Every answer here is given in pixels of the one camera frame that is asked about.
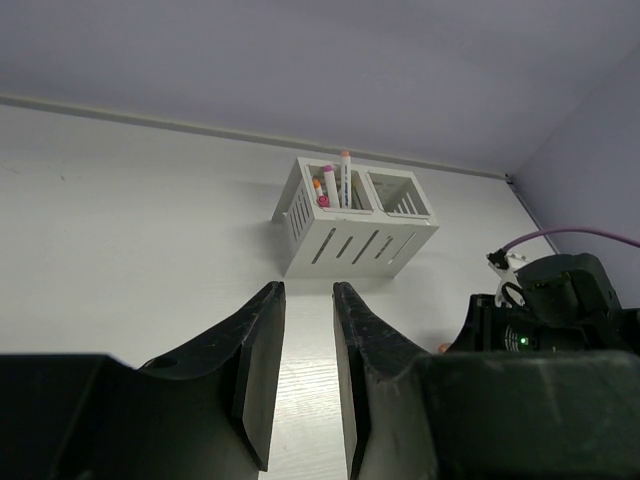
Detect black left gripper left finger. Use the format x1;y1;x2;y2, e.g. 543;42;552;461
140;281;286;471

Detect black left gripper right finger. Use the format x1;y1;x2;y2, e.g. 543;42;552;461
333;282;435;479

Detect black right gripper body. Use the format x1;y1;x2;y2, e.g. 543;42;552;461
447;253;623;353

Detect white marker pink caps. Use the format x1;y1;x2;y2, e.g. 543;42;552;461
317;195;330;208

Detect white marker purple cap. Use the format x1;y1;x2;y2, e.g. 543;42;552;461
323;165;340;209

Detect white marker orange cap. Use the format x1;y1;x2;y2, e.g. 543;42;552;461
313;178;324;197

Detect white marker salmon cap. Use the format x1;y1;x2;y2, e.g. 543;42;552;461
340;151;352;209

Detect white marker yellow cap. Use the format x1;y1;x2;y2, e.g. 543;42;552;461
351;186;364;210

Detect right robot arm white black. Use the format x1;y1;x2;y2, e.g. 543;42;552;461
447;253;639;354

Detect white two-compartment slotted organizer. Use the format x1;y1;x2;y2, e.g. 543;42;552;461
272;157;439;279

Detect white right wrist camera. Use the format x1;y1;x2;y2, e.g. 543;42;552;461
487;250;529;308

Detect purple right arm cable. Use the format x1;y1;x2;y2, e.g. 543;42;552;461
502;227;640;251

